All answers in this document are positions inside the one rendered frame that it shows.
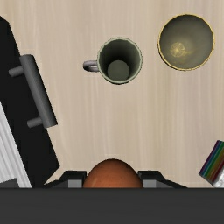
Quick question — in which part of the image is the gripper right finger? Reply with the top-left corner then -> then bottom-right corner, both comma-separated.
137,170 -> 187,189

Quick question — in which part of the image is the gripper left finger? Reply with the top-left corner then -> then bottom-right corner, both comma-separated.
44,170 -> 88,189

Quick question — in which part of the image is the brown egg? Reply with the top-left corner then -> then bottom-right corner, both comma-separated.
82,158 -> 144,189

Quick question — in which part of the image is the cabinet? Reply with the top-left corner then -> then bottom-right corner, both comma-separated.
0,16 -> 61,189

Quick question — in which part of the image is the grey-green mug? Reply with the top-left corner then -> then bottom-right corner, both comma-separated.
82,37 -> 144,86

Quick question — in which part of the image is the yellow-rimmed olive bowl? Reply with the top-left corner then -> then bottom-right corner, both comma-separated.
157,13 -> 215,72

